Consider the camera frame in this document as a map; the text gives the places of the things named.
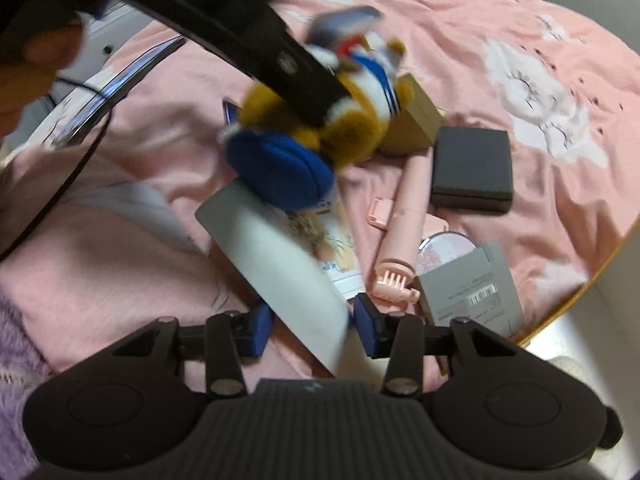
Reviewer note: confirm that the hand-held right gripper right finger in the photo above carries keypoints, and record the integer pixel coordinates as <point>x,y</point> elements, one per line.
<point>366,330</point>

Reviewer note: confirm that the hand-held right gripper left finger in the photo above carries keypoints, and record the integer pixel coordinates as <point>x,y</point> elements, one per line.
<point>261,332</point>

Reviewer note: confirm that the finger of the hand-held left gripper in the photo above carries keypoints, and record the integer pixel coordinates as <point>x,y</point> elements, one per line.
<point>345,22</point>
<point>310,80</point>

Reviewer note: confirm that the white card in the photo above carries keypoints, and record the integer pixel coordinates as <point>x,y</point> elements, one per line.
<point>280,270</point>

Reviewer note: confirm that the white printed tube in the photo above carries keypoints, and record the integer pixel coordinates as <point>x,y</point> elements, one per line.
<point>332,255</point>

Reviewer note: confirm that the blue card pack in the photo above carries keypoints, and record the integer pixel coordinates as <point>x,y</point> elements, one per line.
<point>230,111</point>

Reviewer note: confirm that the black white panda plush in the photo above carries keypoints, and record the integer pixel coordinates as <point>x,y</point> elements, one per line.
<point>570,367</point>

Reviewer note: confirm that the white box with orange rim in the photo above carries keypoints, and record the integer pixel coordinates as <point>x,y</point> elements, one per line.
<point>600,320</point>

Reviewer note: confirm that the person's left hand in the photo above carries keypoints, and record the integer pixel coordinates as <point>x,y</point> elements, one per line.
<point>35,70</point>

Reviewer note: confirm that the white cabinet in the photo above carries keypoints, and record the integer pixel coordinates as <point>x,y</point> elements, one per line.
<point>120,30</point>

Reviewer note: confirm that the pink printed bedsheet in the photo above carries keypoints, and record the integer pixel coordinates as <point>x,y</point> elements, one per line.
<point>450,35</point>

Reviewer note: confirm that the round pink compact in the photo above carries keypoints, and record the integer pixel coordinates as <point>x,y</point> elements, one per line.
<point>445,255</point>

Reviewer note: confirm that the tan cardboard box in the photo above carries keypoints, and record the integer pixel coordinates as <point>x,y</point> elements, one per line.
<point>412,117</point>

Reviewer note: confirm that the grey paper box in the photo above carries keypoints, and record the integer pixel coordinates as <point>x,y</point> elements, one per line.
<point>472,300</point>

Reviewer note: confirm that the small pink clip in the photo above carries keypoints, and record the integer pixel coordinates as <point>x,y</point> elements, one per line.
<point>380,211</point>

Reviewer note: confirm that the pink fuzzy blanket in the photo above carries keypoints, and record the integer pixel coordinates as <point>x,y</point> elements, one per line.
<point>100,270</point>

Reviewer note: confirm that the black flat box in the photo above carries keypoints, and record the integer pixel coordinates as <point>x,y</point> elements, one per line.
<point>472,170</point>

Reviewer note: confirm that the purple fuzzy cloth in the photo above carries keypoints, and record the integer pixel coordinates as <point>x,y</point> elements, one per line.
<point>15,375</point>

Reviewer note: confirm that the chrome rail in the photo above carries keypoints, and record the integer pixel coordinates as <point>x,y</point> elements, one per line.
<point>105,85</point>

